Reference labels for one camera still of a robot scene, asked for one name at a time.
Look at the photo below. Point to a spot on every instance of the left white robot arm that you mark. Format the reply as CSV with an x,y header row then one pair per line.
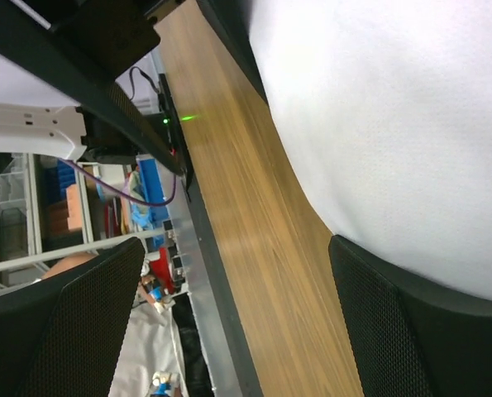
x,y
65,87

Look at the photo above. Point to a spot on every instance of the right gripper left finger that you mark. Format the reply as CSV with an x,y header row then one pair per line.
x,y
62,336

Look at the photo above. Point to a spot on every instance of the background storage shelf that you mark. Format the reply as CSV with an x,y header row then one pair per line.
x,y
49,211

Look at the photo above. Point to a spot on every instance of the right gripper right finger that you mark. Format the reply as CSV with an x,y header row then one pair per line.
x,y
409,335

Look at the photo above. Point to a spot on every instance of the blue storage box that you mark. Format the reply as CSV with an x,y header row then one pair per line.
x,y
150,189

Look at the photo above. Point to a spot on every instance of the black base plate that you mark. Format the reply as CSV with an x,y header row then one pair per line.
x,y
176,140

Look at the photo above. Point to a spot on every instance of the white t shirt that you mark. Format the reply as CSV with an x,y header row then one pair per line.
x,y
384,109

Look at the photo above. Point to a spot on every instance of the aluminium front rail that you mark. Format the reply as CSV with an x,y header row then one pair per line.
x,y
222,338

